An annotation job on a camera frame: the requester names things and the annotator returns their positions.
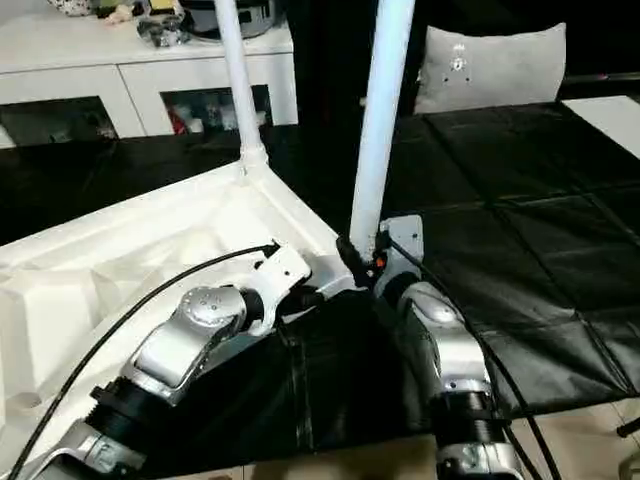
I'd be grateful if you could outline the black work mat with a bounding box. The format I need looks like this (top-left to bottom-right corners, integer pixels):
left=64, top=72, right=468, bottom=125
left=0, top=96, right=640, bottom=462

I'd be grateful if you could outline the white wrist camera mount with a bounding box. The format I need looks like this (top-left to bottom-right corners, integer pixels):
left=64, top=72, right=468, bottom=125
left=371, top=213, right=427, bottom=302
left=248, top=243, right=315, bottom=340

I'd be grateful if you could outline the white sideboard with glass doors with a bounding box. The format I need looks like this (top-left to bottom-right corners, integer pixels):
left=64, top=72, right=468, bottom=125
left=0, top=8, right=300, bottom=150

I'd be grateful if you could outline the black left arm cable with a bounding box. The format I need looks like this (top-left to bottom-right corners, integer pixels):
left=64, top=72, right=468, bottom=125
left=8, top=239, right=282, bottom=480

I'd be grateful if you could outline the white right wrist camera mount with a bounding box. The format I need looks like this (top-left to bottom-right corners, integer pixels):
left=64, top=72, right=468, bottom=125
left=371, top=213, right=427, bottom=302

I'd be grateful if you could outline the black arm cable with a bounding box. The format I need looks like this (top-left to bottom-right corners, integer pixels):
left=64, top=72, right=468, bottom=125
left=386, top=233, right=557, bottom=480
left=8, top=239, right=282, bottom=480

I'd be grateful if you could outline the black cabinet with gold label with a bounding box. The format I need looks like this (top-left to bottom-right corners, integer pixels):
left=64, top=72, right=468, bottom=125
left=291, top=0, right=432, bottom=127

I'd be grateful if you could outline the bag of black parts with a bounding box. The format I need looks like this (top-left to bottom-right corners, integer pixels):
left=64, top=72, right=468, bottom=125
left=136, top=13, right=190, bottom=52

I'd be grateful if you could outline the white flat panel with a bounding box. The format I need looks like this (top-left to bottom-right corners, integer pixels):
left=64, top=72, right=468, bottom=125
left=561, top=93, right=640, bottom=157

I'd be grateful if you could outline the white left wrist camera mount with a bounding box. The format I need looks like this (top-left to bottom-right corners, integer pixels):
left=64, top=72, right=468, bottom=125
left=248, top=243, right=315, bottom=340

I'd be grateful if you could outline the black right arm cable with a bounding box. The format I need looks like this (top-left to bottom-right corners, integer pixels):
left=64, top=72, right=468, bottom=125
left=386, top=233, right=557, bottom=480

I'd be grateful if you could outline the grey cushion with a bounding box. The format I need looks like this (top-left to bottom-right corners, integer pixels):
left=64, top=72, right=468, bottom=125
left=413, top=21, right=570, bottom=117

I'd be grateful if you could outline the white plastic table top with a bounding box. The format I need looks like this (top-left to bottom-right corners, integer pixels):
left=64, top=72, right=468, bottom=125
left=0, top=155, right=374, bottom=480

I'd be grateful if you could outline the white plastic table leg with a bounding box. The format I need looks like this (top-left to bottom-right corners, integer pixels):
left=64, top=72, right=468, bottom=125
left=347, top=0, right=417, bottom=257
left=212, top=0, right=272, bottom=177

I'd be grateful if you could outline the round grey appliance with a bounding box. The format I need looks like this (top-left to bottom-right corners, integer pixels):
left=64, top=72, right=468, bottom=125
left=178, top=0, right=292, bottom=40

